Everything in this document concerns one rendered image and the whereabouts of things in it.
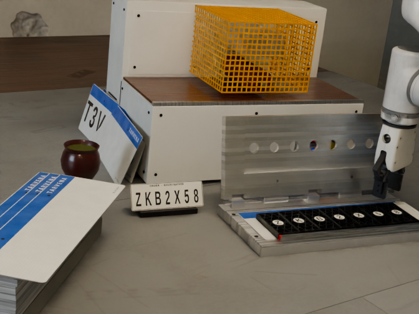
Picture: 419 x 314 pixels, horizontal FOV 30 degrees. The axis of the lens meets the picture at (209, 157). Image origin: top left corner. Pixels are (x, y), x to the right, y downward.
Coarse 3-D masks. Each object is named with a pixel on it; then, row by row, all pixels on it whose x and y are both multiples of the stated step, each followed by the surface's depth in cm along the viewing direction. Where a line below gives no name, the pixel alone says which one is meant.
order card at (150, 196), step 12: (132, 192) 160; (144, 192) 161; (156, 192) 162; (168, 192) 163; (180, 192) 164; (192, 192) 165; (132, 204) 160; (144, 204) 161; (156, 204) 162; (168, 204) 163; (180, 204) 164; (192, 204) 165
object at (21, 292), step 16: (16, 192) 139; (0, 208) 132; (96, 224) 147; (80, 240) 139; (80, 256) 140; (64, 272) 132; (0, 288) 111; (16, 288) 111; (32, 288) 118; (48, 288) 125; (0, 304) 112; (16, 304) 112; (32, 304) 119
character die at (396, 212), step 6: (378, 204) 173; (384, 204) 173; (390, 204) 173; (384, 210) 169; (390, 210) 170; (396, 210) 170; (402, 210) 171; (396, 216) 168; (402, 216) 168; (408, 216) 168; (402, 222) 164; (408, 222) 165; (414, 222) 166
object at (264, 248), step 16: (368, 192) 178; (224, 208) 164; (240, 208) 165; (256, 208) 165; (272, 208) 166; (288, 208) 168; (240, 224) 157; (256, 240) 150; (272, 240) 151; (288, 240) 152; (304, 240) 153; (320, 240) 153; (336, 240) 155; (352, 240) 157; (368, 240) 158; (384, 240) 160; (400, 240) 162; (416, 240) 164
